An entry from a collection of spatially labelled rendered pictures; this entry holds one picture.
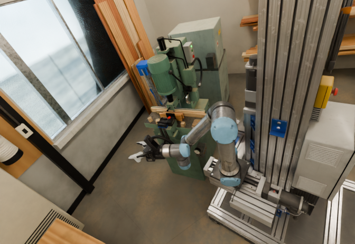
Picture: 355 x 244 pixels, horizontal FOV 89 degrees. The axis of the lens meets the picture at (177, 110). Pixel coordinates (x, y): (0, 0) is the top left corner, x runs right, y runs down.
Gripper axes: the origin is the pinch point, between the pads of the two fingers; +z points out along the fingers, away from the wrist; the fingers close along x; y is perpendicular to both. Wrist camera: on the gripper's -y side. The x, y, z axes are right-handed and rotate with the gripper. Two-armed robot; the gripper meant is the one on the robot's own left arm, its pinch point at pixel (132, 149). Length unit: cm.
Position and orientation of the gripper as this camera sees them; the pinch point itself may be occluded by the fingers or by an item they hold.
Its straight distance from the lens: 117.2
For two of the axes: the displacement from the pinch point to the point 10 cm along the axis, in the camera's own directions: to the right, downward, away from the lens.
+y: 2.2, 8.4, 5.0
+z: -9.6, 0.9, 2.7
